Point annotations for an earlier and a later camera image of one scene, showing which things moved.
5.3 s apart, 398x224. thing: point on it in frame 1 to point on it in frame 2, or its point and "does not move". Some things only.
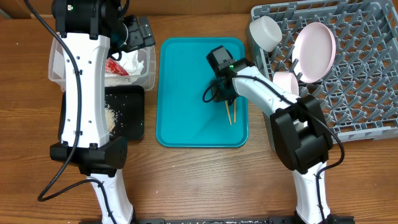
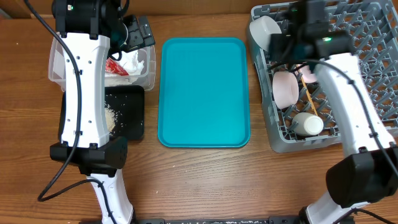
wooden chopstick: (228, 112) to (305, 87)
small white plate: (286, 81) does not move
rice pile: (112, 116) does not move
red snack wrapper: (114, 66) does not move
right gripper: (224, 93) to (280, 45)
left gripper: (140, 39) does not move
